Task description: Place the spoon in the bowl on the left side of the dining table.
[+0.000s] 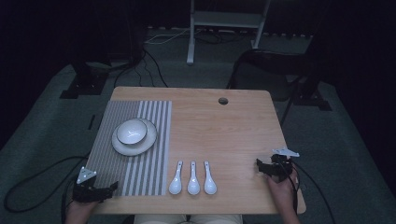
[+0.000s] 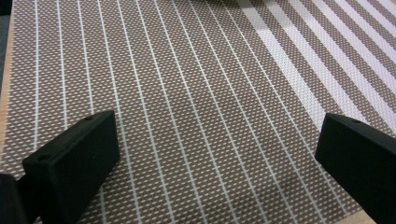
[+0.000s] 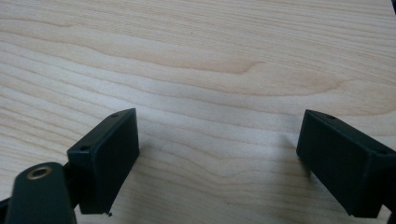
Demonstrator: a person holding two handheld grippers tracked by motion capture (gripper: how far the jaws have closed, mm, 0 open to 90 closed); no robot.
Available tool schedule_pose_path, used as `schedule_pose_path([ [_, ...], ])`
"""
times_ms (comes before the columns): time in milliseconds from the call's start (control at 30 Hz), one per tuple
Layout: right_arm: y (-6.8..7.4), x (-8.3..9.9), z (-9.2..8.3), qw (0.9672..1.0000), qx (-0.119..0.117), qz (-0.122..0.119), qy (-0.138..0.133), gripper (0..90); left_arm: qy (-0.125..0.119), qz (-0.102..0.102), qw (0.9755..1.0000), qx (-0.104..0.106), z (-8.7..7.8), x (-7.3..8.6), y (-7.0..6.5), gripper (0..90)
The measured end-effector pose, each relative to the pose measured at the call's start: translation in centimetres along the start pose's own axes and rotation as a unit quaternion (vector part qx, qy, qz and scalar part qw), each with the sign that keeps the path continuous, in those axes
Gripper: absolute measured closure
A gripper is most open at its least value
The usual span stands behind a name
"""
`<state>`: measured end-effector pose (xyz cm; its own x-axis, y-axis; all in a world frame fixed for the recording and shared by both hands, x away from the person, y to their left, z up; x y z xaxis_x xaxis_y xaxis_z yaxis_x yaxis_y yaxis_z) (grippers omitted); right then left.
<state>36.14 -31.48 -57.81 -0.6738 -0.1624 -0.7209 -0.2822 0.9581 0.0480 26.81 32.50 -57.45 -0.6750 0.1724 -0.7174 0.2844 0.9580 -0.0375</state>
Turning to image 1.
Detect white floor cable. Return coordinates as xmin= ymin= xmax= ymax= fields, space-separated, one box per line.
xmin=144 ymin=27 xmax=204 ymax=46

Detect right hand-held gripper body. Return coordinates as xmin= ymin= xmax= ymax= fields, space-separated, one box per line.
xmin=264 ymin=147 xmax=301 ymax=184

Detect grey striped placemat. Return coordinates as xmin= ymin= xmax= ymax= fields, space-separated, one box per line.
xmin=85 ymin=99 xmax=173 ymax=197

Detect white ceramic spoon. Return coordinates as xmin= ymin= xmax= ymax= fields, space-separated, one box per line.
xmin=186 ymin=160 xmax=202 ymax=196
xmin=203 ymin=160 xmax=219 ymax=196
xmin=168 ymin=160 xmax=184 ymax=196

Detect white metal stand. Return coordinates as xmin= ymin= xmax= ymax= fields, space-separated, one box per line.
xmin=186 ymin=0 xmax=273 ymax=65

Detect black stand base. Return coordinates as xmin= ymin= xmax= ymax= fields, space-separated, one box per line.
xmin=291 ymin=76 xmax=333 ymax=112
xmin=59 ymin=60 xmax=110 ymax=101

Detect person's right hand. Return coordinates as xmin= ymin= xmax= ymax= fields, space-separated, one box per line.
xmin=266 ymin=173 xmax=297 ymax=213

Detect person's left hand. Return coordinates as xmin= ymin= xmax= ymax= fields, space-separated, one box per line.
xmin=64 ymin=199 xmax=101 ymax=224

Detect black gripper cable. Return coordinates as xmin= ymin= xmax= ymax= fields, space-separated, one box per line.
xmin=279 ymin=159 xmax=338 ymax=224
xmin=3 ymin=154 xmax=92 ymax=224

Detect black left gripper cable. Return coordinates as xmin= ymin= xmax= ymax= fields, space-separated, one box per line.
xmin=3 ymin=154 xmax=92 ymax=224

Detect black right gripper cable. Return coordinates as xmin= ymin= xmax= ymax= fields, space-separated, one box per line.
xmin=279 ymin=159 xmax=338 ymax=224

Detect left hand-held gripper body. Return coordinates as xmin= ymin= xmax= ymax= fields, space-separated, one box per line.
xmin=72 ymin=166 xmax=108 ymax=203

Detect black floor cable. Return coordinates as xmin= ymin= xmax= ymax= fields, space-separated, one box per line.
xmin=112 ymin=46 xmax=171 ymax=90

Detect person's beige trousers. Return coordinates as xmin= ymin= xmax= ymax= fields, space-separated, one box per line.
xmin=133 ymin=213 xmax=245 ymax=224

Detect white plate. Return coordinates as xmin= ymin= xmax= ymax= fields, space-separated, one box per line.
xmin=111 ymin=118 xmax=159 ymax=157

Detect white bowl with dark rim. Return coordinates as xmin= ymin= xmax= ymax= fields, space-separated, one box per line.
xmin=116 ymin=119 xmax=149 ymax=147

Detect black chair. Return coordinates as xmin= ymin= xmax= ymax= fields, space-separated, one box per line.
xmin=226 ymin=47 xmax=321 ymax=127

